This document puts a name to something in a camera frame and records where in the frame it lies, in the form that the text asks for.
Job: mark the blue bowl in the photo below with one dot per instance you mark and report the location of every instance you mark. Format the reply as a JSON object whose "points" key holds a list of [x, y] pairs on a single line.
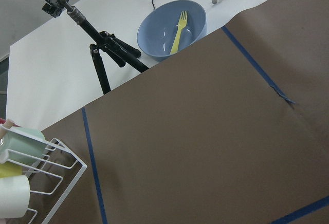
{"points": [[156, 34]]}

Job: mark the yellow plastic fork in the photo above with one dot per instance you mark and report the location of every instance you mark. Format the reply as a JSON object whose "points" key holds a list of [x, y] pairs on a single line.
{"points": [[182, 22]]}

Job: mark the black tripod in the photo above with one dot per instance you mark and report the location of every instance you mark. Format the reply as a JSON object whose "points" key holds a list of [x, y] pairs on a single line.
{"points": [[120, 52]]}

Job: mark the mint cup on rack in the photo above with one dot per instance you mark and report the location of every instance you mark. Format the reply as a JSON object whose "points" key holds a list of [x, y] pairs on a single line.
{"points": [[22, 145]]}

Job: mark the yellow cup on rack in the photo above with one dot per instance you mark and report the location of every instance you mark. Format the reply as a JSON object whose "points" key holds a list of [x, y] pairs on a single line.
{"points": [[9, 169]]}

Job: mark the white cup on rack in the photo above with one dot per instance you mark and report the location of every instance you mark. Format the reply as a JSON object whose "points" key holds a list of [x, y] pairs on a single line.
{"points": [[15, 196]]}

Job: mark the white wire rack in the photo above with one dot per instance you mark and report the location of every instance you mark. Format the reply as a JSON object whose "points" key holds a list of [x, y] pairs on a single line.
{"points": [[51, 178]]}

